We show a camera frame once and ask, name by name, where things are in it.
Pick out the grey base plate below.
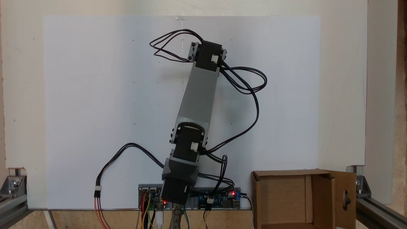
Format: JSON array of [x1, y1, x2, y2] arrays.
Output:
[[138, 184, 241, 211]]

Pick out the blue circuit board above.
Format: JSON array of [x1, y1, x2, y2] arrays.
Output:
[[198, 188, 241, 209]]

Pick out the red and orange wires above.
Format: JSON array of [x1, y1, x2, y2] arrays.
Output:
[[94, 191, 111, 229]]

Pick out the metal corner bracket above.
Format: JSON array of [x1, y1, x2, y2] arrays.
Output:
[[0, 168, 27, 195], [346, 165, 372, 198]]

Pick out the metal table clamp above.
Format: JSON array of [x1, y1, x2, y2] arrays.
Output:
[[169, 207, 185, 229]]

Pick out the yellow jumper wire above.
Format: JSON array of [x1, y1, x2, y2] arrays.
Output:
[[142, 192, 152, 229]]

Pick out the aluminium frame post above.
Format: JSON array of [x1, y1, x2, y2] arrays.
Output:
[[355, 196, 407, 229], [0, 191, 30, 229]]

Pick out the short black arm cable loop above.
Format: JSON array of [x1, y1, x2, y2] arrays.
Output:
[[149, 29, 204, 63]]

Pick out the black table cable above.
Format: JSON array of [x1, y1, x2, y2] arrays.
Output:
[[94, 142, 164, 192]]

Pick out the open cardboard box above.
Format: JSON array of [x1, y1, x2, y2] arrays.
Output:
[[251, 169, 356, 229]]

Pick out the white USB cable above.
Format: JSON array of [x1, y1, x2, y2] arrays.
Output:
[[155, 204, 164, 229]]

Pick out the small board with jumper wires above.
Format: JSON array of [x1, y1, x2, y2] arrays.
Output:
[[139, 187, 160, 211]]

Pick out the long black arm cable loop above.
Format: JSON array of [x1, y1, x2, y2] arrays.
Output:
[[188, 65, 268, 195]]

